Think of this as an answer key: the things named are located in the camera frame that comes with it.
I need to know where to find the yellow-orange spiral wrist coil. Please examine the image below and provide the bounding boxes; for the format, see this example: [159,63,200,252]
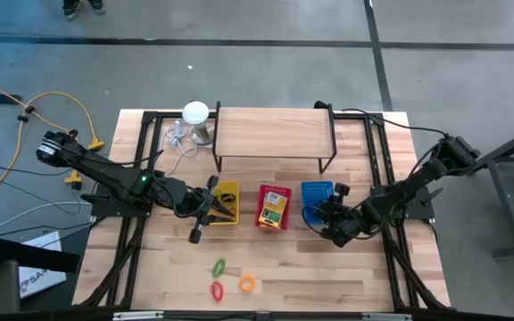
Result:
[238,275,257,293]

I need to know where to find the silver aluminium extrusion post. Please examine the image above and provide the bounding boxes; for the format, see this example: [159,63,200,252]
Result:
[361,312,413,321]
[112,310,165,321]

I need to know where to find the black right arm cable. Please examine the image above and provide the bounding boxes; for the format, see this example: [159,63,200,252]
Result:
[301,205,329,235]

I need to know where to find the black aluminium rig frame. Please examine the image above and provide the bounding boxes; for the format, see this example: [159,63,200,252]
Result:
[72,109,454,321]

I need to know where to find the black metal side table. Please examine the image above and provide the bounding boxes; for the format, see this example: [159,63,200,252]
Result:
[473,120,514,259]

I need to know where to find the yellow plastic basket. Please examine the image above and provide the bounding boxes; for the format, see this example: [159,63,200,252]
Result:
[210,180,241,226]

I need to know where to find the yellow extension cable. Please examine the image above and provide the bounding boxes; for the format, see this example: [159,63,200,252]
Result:
[0,73,106,191]

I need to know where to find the blue plastic basket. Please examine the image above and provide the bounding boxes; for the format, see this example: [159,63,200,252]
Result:
[300,180,336,226]

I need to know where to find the white mushroom lamp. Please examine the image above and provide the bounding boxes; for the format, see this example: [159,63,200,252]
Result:
[181,101,216,146]

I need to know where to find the white lamp cable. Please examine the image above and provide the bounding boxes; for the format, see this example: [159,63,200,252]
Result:
[161,118,200,177]

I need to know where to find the red plastic basket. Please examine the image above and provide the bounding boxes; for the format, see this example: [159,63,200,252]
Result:
[254,184,293,231]

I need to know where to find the green spiral wrist coil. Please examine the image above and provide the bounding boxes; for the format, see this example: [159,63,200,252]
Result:
[211,257,228,279]

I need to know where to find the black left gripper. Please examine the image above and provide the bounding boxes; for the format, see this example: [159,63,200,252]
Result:
[174,175,236,244]

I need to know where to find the wooden riser shelf black frame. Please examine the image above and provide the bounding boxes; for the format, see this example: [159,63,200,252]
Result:
[211,101,338,175]

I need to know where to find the white printed sign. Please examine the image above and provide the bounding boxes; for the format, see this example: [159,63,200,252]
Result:
[18,230,68,299]

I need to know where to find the yellow crayon box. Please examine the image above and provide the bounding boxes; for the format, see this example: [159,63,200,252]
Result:
[259,192,289,229]

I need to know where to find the red spiral wrist coil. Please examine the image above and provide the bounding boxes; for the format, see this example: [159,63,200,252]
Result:
[210,280,225,303]

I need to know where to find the white floor cable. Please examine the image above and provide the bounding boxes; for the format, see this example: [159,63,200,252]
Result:
[0,200,95,228]

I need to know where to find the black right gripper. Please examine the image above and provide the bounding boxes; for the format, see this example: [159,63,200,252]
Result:
[317,182,369,249]

